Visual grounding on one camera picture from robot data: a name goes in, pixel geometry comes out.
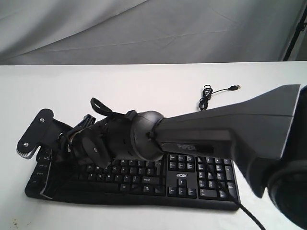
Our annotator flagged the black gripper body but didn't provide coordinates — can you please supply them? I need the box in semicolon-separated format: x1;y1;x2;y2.
56;119;113;168

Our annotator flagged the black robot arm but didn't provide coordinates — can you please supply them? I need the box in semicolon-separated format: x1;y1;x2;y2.
42;84;307;229

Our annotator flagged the black acer keyboard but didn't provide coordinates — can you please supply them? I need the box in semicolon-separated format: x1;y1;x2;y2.
24;153;241;212

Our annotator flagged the grey backdrop cloth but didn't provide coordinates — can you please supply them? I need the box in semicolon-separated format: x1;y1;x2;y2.
0;0;307;65

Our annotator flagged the black stand pole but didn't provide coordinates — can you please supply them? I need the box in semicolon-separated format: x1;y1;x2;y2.
283;13;307;61

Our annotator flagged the black USB cable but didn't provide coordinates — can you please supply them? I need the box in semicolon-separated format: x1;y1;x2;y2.
198;84;241;112

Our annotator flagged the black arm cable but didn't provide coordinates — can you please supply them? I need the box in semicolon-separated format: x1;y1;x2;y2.
199;155;269;230

